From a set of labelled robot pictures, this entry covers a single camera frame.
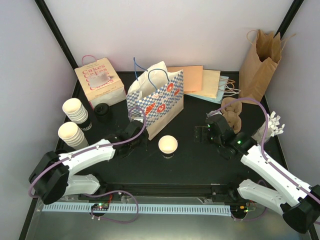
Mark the right black frame post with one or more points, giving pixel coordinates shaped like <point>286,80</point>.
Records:
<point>289,16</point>

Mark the black frame post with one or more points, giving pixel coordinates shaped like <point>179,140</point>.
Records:
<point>289,16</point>
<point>42,6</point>

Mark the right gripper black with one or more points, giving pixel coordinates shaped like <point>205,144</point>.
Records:
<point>197,133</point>

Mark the blue checkered paper bag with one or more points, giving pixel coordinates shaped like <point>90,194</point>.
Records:
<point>159,94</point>

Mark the Cakes printed paper bag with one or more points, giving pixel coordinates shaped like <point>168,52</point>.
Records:
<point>100,82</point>

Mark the near paper cup stack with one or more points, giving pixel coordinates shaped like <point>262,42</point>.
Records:
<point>72,135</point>

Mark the far paper cup stack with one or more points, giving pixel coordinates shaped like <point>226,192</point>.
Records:
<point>77,113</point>

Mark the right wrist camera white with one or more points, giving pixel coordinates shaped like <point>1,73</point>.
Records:
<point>214,112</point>

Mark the paper cup stack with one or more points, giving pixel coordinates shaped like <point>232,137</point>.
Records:
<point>72,135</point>
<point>77,113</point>

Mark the single black-sleeved paper cup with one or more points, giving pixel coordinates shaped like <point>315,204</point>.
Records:
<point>167,145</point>

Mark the black coffee cup lids stack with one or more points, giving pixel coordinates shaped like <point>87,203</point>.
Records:
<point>102,112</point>

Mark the light blue cable duct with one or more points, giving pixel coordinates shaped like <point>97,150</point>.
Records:
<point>129,208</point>

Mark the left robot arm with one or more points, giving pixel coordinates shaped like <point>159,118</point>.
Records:
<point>57,174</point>

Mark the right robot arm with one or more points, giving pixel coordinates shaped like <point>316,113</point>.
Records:
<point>295,200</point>

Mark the orange flat paper bag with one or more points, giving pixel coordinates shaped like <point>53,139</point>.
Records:
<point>193,76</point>

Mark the light blue flat paper bag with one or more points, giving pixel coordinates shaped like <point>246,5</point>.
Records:
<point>226,88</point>

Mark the tan flat paper bag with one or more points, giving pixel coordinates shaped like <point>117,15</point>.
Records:
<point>210,84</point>

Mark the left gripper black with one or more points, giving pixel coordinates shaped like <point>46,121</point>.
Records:
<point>144,141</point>

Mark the left black frame post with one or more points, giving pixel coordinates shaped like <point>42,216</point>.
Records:
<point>42,6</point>

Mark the standing brown paper bag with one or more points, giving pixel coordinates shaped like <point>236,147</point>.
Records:
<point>260,64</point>

